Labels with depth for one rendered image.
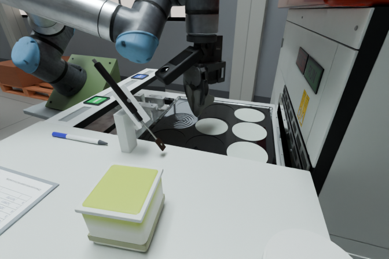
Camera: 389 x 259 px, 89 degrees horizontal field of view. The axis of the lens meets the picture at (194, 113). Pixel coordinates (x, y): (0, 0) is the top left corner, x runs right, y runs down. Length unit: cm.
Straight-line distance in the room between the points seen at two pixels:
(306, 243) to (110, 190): 20
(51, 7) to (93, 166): 30
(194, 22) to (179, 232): 38
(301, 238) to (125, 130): 31
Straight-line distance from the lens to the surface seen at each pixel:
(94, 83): 98
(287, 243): 19
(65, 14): 48
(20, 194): 42
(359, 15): 35
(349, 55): 34
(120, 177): 27
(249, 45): 256
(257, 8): 252
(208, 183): 34
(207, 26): 46
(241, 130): 60
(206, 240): 29
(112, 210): 24
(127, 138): 40
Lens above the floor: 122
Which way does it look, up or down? 28 degrees down
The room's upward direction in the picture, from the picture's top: straight up
